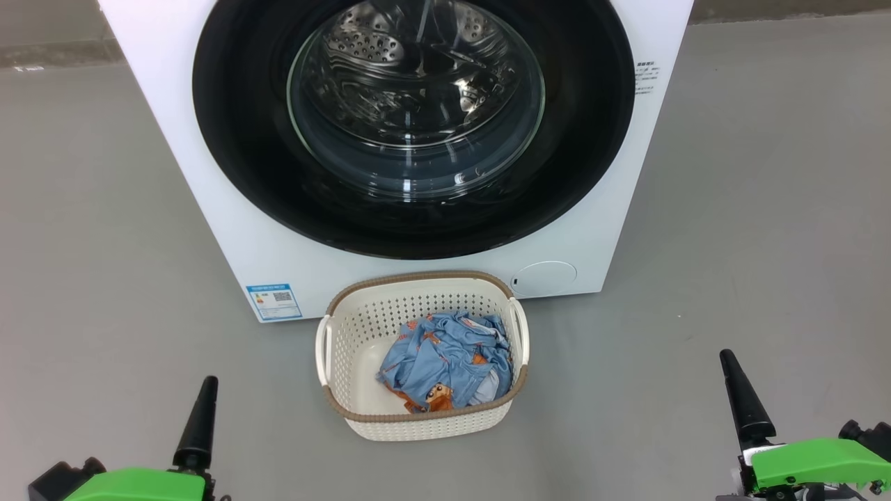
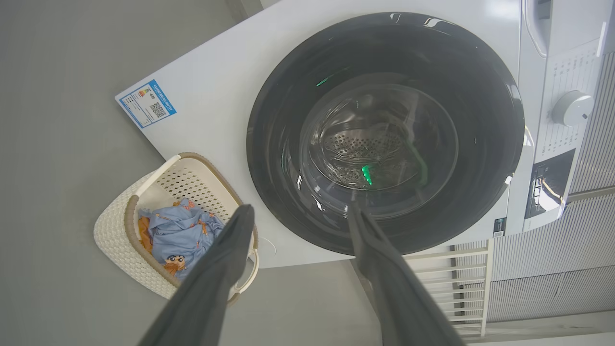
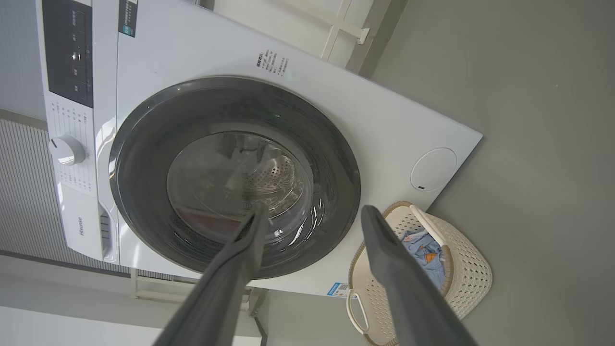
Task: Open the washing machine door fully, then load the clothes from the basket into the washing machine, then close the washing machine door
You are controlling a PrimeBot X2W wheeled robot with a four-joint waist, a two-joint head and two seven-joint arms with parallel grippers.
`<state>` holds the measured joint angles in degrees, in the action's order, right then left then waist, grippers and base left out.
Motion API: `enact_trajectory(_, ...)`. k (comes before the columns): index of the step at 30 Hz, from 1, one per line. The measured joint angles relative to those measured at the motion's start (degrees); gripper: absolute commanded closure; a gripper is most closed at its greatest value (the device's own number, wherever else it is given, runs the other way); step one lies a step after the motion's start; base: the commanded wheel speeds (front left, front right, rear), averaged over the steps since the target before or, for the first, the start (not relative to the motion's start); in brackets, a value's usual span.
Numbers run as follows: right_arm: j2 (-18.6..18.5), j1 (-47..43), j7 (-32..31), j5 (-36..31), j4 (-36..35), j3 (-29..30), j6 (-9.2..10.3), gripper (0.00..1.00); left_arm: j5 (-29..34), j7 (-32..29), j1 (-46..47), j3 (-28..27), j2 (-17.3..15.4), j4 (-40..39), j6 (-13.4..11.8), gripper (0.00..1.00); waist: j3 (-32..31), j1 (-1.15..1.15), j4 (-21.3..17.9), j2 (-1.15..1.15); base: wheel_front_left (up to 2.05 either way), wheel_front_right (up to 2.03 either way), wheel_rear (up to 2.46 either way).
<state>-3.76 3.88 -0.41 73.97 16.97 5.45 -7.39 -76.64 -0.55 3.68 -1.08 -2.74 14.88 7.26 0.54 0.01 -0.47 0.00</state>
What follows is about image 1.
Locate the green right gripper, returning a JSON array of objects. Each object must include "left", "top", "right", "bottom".
[{"left": 717, "top": 349, "right": 891, "bottom": 501}]

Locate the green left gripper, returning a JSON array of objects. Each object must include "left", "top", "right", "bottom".
[{"left": 63, "top": 376, "right": 219, "bottom": 501}]

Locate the blue orange-print garment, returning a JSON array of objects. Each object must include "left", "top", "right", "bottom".
[
  {"left": 400, "top": 311, "right": 512, "bottom": 363},
  {"left": 378, "top": 334, "right": 514, "bottom": 413}
]

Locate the black round glass washer door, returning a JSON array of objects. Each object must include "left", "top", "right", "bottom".
[{"left": 192, "top": 0, "right": 636, "bottom": 260}]

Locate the white front-load washing machine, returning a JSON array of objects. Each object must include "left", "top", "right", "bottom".
[{"left": 97, "top": 0, "right": 695, "bottom": 324}]

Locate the stainless steel washing machine drum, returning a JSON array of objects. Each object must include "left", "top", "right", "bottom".
[{"left": 306, "top": 0, "right": 530, "bottom": 161}]

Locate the blue energy label sticker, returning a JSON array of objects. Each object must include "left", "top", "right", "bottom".
[{"left": 245, "top": 283, "right": 303, "bottom": 323}]

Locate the cream perforated laundry basket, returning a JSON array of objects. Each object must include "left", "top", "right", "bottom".
[{"left": 315, "top": 271, "right": 530, "bottom": 443}]

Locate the round white filter cover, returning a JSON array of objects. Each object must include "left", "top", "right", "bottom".
[{"left": 510, "top": 261, "right": 578, "bottom": 296}]

